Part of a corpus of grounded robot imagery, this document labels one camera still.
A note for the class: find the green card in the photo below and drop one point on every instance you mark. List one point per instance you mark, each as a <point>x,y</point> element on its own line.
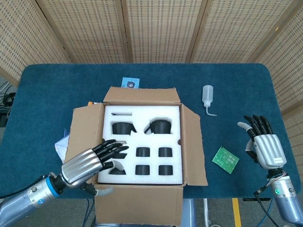
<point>225,159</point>

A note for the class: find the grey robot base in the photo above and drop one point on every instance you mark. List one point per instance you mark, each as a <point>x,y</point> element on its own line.
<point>189,212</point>

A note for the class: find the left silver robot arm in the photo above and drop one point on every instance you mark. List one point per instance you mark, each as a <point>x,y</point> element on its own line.
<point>23,201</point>

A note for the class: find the woven wooden folding screen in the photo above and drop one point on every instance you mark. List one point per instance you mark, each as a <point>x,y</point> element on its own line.
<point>154,30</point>

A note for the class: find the white foam insert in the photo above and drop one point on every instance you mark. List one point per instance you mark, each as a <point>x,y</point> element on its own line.
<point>154,142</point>

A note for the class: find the white blue tissue pack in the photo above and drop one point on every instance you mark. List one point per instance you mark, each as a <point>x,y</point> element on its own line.
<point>62,147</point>

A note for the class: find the black teapot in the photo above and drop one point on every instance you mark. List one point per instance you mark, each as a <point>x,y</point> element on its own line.
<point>161,127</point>

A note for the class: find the blue table cloth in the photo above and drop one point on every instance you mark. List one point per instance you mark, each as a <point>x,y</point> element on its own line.
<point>59,82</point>

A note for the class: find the white plastic squeeze bottle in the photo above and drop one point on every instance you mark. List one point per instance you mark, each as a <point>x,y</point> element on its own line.
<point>207,94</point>

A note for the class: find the red taped cardboard box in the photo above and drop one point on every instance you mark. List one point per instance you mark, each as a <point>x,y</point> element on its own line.
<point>142,203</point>

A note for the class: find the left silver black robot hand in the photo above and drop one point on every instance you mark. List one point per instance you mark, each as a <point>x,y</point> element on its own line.
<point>80,168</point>

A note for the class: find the black spouted pitcher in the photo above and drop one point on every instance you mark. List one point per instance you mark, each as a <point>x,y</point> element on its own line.
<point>122,128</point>

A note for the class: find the black tea cup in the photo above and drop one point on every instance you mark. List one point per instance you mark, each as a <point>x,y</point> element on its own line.
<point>142,170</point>
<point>165,152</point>
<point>165,170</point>
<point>143,152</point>

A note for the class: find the small blue printed box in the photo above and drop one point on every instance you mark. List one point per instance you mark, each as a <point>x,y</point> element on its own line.
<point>130,82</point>

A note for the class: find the orange snack packet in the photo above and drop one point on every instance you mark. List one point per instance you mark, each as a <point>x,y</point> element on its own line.
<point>93,103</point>

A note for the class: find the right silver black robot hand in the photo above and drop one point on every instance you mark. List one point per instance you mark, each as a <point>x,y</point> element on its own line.
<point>267,149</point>

